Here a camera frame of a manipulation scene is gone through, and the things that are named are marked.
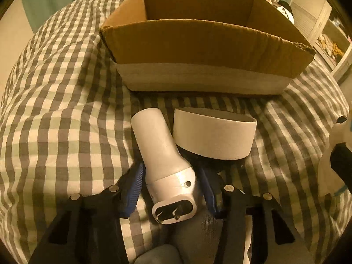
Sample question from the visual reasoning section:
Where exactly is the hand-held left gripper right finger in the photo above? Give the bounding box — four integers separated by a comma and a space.
197, 167, 314, 264

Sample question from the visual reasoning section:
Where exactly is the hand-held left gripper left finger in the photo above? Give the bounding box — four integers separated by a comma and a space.
29, 162, 145, 264

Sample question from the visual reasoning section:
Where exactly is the white hair dryer body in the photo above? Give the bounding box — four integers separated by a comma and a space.
130, 107, 198, 225

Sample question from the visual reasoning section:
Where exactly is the white round container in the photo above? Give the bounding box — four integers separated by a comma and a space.
173, 107, 258, 161

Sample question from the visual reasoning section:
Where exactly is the cardboard box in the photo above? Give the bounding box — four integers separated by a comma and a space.
99, 0, 316, 95

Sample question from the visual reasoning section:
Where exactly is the grey pad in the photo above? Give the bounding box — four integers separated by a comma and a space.
133, 245, 182, 264

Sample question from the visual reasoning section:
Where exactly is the white shelf unit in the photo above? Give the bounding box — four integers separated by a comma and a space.
289, 0, 352, 81

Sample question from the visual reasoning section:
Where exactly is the grey white checkered blanket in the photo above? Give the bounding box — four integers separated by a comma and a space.
0, 0, 350, 264

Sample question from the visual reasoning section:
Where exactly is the dark cloth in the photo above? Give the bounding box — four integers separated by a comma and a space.
276, 0, 294, 24

